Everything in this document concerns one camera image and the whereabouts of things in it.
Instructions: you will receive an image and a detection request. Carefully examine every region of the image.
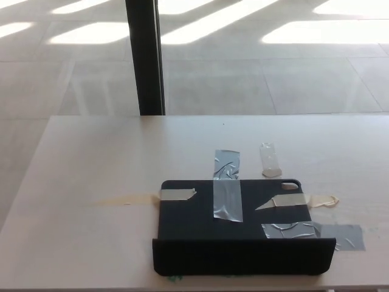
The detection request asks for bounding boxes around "black folding tablet cover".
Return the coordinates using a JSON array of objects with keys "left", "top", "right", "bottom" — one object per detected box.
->
[{"left": 151, "top": 178, "right": 337, "bottom": 268}]

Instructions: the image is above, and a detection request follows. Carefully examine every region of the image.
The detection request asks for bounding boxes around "long beige masking tape strip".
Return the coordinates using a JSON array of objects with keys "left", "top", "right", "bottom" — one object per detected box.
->
[{"left": 82, "top": 187, "right": 197, "bottom": 207}]

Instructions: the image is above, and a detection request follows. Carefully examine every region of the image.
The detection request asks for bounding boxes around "clear tape strip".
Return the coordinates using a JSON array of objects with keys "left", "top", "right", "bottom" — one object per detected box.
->
[{"left": 259, "top": 142, "right": 283, "bottom": 178}]

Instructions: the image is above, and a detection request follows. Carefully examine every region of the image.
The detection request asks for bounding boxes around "short beige masking tape strip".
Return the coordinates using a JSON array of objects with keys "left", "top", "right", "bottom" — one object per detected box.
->
[{"left": 254, "top": 193, "right": 340, "bottom": 211}]

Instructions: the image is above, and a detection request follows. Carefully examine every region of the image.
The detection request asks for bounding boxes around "long grey duct tape strip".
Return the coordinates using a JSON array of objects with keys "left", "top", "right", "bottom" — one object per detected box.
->
[{"left": 212, "top": 149, "right": 244, "bottom": 223}]

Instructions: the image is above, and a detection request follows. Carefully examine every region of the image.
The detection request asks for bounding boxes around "black window frame post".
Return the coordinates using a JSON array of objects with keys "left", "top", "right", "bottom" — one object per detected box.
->
[{"left": 125, "top": 0, "right": 166, "bottom": 116}]

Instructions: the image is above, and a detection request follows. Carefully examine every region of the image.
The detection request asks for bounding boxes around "wide grey duct tape strip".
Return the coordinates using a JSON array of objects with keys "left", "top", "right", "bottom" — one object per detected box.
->
[{"left": 261, "top": 221, "right": 367, "bottom": 252}]

